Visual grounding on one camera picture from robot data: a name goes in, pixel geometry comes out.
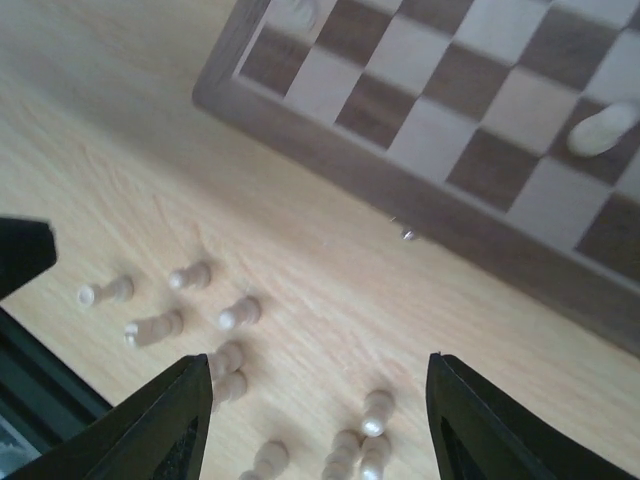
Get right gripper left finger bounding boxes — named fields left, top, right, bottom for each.
left=9, top=354, right=213, bottom=479

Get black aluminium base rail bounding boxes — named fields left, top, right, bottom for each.
left=1, top=311, right=112, bottom=453

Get light chess piece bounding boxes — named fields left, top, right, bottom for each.
left=168, top=261, right=211, bottom=290
left=208, top=341, right=245, bottom=382
left=212, top=370, right=248, bottom=412
left=359, top=435, right=391, bottom=480
left=360, top=390, right=395, bottom=437
left=239, top=440, right=290, bottom=480
left=77, top=275, right=134, bottom=307
left=217, top=296, right=261, bottom=331
left=321, top=430, right=360, bottom=480
left=124, top=310, right=183, bottom=348

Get light chess pawn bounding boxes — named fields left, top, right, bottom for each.
left=277, top=0, right=318, bottom=31
left=566, top=102, right=639, bottom=158

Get wooden chess board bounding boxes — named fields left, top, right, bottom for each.
left=193, top=1, right=639, bottom=353

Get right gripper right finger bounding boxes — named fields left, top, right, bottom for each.
left=425, top=353, right=633, bottom=479

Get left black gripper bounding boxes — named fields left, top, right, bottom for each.
left=1, top=217, right=56, bottom=299

